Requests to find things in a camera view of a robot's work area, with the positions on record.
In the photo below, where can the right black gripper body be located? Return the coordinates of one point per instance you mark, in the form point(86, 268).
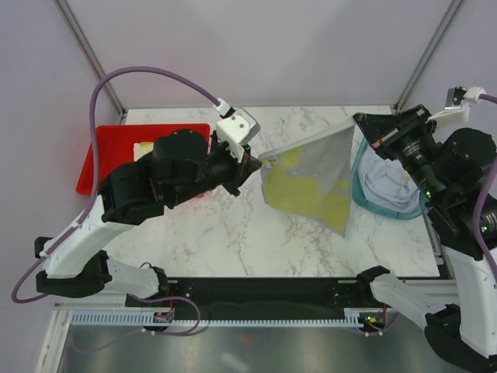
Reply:
point(415, 148)

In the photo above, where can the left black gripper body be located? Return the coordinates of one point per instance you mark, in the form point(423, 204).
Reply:
point(222, 169)

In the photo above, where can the yellow green patterned towel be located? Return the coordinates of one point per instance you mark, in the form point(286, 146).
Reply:
point(142, 148)

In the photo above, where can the grey towel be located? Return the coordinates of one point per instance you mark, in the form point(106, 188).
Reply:
point(312, 177)

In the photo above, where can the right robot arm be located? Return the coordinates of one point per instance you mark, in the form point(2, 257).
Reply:
point(462, 334)

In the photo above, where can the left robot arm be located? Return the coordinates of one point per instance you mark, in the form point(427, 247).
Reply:
point(77, 265)

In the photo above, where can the light blue towel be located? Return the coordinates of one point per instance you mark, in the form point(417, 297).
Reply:
point(385, 183)

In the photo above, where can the teal plastic basket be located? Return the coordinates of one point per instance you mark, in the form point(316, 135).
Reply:
point(360, 200)

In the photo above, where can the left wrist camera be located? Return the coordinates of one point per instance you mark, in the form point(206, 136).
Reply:
point(237, 127)

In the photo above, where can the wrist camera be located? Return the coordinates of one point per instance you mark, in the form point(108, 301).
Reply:
point(237, 127)
point(458, 105)

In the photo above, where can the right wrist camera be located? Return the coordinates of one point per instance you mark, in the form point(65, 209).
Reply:
point(458, 105)

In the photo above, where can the aluminium rail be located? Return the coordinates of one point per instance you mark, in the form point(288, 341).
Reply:
point(443, 263)

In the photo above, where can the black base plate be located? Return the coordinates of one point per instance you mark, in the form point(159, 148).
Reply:
point(244, 298)

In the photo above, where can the right aluminium frame post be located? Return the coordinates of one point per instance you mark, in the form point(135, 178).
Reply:
point(448, 18)

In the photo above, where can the aluminium frame post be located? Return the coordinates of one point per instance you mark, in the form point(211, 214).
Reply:
point(448, 18)
point(76, 30)

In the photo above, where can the white slotted cable duct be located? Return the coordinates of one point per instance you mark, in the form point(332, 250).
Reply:
point(351, 319)

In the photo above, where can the left aluminium frame post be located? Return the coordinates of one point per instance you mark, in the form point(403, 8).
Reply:
point(76, 30)

